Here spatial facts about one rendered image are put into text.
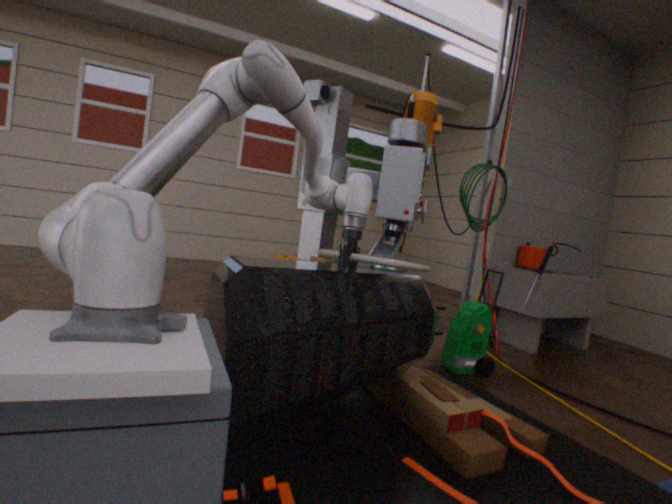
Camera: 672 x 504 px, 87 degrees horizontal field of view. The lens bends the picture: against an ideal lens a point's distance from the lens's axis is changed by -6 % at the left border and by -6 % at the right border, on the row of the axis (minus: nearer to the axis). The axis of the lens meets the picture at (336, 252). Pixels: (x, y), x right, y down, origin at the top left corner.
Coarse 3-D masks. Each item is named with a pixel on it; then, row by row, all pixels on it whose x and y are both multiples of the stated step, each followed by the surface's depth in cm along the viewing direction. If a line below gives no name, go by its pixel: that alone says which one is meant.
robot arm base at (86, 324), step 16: (80, 320) 64; (96, 320) 63; (112, 320) 64; (128, 320) 65; (144, 320) 68; (160, 320) 71; (176, 320) 74; (64, 336) 61; (80, 336) 62; (96, 336) 63; (112, 336) 64; (128, 336) 64; (144, 336) 65; (160, 336) 66
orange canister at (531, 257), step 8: (520, 248) 430; (528, 248) 421; (536, 248) 423; (544, 248) 430; (520, 256) 429; (528, 256) 420; (536, 256) 424; (520, 264) 429; (528, 264) 420; (536, 264) 426; (544, 272) 429; (552, 272) 435
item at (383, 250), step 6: (402, 228) 241; (384, 234) 223; (402, 234) 220; (378, 240) 206; (402, 240) 221; (378, 246) 207; (384, 246) 211; (390, 246) 211; (396, 246) 198; (372, 252) 189; (378, 252) 201; (384, 252) 201; (390, 252) 202; (396, 252) 197; (390, 258) 181
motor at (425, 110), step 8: (416, 96) 270; (424, 96) 268; (432, 96) 269; (416, 104) 271; (424, 104) 270; (432, 104) 272; (416, 112) 270; (424, 112) 271; (432, 112) 271; (424, 120) 270; (432, 120) 273; (440, 120) 274; (432, 128) 275; (440, 128) 274; (432, 136) 277; (432, 144) 265; (432, 152) 287
